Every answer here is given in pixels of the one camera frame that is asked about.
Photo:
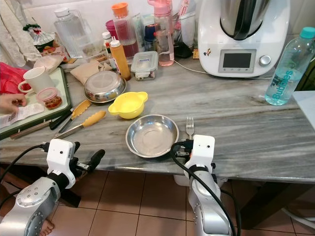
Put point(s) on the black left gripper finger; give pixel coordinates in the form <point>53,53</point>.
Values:
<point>76,147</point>
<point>97,156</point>

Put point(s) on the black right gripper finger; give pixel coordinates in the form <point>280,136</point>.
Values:
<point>185,142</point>

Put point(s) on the stainless steel fork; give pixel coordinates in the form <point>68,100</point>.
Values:
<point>190,128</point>

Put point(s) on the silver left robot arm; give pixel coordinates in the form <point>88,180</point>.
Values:
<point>27,206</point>

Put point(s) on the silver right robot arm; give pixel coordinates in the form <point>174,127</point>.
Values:
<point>206,206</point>

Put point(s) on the person's hand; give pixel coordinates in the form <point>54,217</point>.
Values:
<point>12,102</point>

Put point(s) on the white plastic box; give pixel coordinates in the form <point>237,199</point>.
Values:
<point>179,180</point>

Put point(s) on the shallow stainless steel plate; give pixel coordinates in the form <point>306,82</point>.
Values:
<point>152,136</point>

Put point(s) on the yellow tipped metal tongs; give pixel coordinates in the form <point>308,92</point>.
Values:
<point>96,117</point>

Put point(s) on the brown wooden stick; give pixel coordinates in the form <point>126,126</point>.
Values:
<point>29,130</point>

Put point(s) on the printed white paper sheet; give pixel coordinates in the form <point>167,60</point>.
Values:
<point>29,114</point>

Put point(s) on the yellow plastic bowl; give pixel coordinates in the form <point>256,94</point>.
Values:
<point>128,105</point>

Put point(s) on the small jar with pink lid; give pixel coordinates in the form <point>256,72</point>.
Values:
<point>49,94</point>

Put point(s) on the white tray with green rim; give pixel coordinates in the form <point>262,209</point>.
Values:
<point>57,82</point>

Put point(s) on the lidded stainless steel bowl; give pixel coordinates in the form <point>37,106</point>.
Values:
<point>104,86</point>

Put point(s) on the person's bare foot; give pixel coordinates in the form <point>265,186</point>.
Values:
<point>46,228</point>

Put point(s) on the brown paper pouch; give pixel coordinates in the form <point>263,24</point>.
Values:
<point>86,71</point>

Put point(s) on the white ceramic mug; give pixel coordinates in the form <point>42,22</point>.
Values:
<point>37,78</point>

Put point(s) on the beige food bag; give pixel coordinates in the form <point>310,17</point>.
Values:
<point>50,63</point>

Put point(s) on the small yellow box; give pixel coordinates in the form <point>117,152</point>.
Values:
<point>195,53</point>

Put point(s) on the glass container with grey lid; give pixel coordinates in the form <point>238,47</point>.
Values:
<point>144,62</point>

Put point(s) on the black power adapter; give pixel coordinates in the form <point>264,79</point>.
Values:
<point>182,50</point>

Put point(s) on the red plastic bag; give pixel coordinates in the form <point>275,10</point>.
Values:
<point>12,78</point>

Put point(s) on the orange squeeze sauce bottle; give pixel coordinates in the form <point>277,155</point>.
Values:
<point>120,61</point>

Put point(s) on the small red capped sauce bottle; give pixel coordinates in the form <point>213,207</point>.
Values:
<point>109,54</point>

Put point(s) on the clear plastic food box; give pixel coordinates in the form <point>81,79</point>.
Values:
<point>93,48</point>

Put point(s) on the pink water bottle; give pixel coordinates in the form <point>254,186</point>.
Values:
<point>162,42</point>

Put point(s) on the white food processor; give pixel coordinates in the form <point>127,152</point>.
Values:
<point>211,39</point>

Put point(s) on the clear plastic packet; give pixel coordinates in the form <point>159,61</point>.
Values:
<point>187,29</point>

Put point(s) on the dark blue jar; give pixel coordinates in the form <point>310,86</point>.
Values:
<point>149,34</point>

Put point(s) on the clear plastic water jug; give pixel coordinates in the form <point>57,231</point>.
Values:
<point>73,32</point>

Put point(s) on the small white capped bottle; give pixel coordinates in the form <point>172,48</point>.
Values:
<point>107,35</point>

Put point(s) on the gift bag with green bow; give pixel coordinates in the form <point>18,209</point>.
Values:
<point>43,35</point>

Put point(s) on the teal plastic water bottle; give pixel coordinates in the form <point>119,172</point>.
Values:
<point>283,78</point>

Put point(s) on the clear bottle with orange cap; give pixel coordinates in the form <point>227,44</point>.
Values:
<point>124,34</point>

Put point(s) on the magenta plastic cup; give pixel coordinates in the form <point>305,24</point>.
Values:
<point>110,28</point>

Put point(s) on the white flat panel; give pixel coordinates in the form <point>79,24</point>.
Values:
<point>306,105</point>

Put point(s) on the patterned white hanging towel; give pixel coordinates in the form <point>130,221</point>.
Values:
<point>17,29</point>

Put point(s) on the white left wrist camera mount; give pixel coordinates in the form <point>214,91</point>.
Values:
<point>60,152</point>

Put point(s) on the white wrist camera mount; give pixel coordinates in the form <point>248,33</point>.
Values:
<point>60,152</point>
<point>203,150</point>

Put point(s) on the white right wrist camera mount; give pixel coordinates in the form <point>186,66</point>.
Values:
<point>203,150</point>

